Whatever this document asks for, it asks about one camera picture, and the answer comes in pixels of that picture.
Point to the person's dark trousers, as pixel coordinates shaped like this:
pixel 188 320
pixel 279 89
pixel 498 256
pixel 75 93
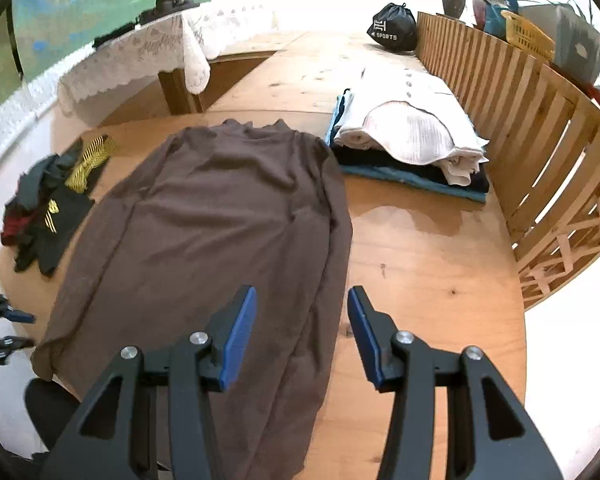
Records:
pixel 45 410

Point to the yellow plastic basket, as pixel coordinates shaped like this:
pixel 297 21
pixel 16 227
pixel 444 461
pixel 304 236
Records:
pixel 527 35

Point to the landscape wall painting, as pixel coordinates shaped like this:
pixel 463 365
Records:
pixel 95 0

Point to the black folded cloth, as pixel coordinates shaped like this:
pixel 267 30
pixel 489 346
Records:
pixel 380 157

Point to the white lace tablecloth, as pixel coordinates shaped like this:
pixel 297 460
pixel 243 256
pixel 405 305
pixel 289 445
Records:
pixel 120 70

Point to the grey ceramic pot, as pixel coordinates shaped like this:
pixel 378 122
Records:
pixel 453 2

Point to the white knitted cardigan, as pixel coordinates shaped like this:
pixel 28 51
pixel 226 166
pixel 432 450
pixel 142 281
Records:
pixel 415 125

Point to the red cloth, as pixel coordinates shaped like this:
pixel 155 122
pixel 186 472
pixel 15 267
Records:
pixel 12 230

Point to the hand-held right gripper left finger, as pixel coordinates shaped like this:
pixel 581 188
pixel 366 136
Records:
pixel 237 340

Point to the dark green cloth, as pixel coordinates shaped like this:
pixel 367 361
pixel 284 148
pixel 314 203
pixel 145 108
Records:
pixel 45 175

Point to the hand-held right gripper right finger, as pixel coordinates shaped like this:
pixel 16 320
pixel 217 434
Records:
pixel 362 340

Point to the blue plant pot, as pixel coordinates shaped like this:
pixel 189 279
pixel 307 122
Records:
pixel 495 20

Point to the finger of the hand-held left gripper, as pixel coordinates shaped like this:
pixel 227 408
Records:
pixel 19 317
pixel 10 343

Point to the dark teapot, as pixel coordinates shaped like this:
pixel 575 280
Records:
pixel 166 2

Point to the black garment with yellow print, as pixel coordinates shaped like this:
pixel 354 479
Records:
pixel 62 230

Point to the grey storage box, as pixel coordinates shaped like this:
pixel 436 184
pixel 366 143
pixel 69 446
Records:
pixel 575 40

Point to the black yellow-striped cloth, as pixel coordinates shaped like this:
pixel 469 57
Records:
pixel 90 160

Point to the small wooden table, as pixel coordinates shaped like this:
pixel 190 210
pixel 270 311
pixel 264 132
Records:
pixel 180 90

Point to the black tea tray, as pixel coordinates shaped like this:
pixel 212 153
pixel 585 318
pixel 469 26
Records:
pixel 112 37
pixel 152 16

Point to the brown sweater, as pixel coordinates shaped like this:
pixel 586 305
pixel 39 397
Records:
pixel 205 220

